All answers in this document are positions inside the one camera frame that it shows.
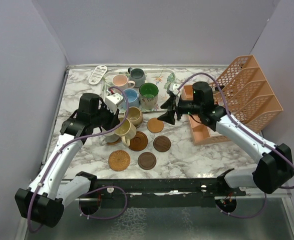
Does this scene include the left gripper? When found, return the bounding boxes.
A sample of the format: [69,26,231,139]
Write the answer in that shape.
[92,102,121,132]

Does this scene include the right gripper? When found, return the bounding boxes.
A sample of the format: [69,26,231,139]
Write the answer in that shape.
[158,94,203,124]

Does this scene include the white cream mug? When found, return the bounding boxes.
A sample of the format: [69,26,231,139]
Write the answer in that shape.
[99,133,120,146]

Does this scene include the dark walnut coaster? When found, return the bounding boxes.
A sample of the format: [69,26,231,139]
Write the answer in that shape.
[153,135,171,153]
[138,152,157,170]

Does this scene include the tan brown mug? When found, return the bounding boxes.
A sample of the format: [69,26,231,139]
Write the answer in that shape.
[125,106,143,127]

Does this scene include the yellow mug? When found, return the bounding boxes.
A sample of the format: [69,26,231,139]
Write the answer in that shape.
[114,117,137,147]

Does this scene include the pink mug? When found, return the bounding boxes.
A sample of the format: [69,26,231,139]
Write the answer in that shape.
[112,74,135,90]

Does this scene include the dark walnut coaster front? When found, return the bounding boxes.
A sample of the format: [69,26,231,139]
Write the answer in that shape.
[138,152,157,170]

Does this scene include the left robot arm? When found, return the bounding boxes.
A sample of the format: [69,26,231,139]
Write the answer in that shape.
[15,93,128,233]

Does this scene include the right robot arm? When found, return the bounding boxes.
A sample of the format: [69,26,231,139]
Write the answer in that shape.
[158,81,294,196]

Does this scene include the light wood coaster right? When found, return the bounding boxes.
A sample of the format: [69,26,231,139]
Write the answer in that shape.
[147,117,164,133]

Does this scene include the large brown wood coaster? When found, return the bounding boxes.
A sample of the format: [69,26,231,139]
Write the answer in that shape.
[129,131,148,152]

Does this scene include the woven rattan coaster front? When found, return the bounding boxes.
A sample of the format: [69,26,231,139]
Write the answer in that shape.
[108,150,131,172]

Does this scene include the green floral mug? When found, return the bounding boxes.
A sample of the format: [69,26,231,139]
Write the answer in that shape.
[139,82,159,110]

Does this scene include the floral serving tray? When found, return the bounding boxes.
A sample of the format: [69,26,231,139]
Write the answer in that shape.
[101,68,176,113]

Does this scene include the light blue mug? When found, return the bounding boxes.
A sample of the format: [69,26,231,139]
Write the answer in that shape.
[124,88,140,108]

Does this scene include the white barcode tag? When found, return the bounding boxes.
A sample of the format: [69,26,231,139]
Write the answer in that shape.
[88,65,108,85]

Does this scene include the grey blue mug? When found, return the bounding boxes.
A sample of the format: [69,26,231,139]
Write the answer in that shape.
[128,67,146,88]

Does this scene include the orange plastic file organizer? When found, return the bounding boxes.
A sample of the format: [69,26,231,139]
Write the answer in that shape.
[181,55,283,146]

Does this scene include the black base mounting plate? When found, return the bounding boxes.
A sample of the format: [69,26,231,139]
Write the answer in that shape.
[77,171,245,209]

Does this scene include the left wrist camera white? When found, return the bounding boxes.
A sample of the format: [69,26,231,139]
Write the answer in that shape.
[104,93,124,113]

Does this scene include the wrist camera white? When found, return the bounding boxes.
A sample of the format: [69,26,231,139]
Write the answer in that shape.
[166,82,180,96]
[104,93,124,113]

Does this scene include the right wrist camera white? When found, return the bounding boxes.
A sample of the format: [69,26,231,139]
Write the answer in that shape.
[166,82,180,96]

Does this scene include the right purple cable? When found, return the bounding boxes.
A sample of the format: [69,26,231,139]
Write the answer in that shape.
[175,72,294,219]

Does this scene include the purple cable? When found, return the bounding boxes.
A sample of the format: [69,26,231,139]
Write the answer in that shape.
[175,72,294,219]
[27,86,130,234]

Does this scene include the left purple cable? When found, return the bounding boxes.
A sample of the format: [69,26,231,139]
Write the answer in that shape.
[27,86,130,234]

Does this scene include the aluminium rail frame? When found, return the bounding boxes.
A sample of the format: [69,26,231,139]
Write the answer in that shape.
[14,65,294,240]

